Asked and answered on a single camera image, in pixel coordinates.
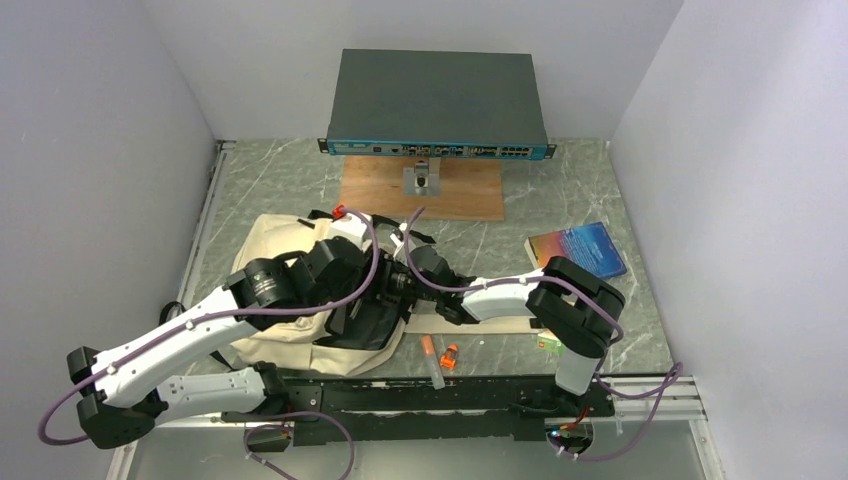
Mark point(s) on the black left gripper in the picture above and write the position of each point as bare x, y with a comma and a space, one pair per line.
346, 291

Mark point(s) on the beige canvas backpack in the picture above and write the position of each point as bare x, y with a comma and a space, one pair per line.
296, 345

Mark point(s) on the orange blue paperback book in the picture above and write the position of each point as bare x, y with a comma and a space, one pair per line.
589, 246

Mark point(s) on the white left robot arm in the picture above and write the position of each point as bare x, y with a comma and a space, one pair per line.
131, 389

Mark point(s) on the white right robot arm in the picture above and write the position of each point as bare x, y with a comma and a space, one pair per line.
578, 308

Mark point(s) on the orange pen in pack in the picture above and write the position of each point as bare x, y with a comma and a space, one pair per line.
436, 363

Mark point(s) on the yellow banana toy pack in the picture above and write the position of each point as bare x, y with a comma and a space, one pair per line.
548, 342

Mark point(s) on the wooden base board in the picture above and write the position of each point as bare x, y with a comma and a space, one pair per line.
457, 189

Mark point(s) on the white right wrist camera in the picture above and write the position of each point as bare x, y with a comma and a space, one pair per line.
402, 245

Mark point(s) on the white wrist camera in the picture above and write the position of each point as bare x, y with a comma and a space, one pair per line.
359, 230
402, 245

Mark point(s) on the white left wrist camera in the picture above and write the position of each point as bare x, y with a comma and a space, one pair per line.
359, 230

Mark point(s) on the grey metal stand bracket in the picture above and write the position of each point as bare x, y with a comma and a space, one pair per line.
423, 178

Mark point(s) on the grey network switch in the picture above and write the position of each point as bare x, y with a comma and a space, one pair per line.
437, 104

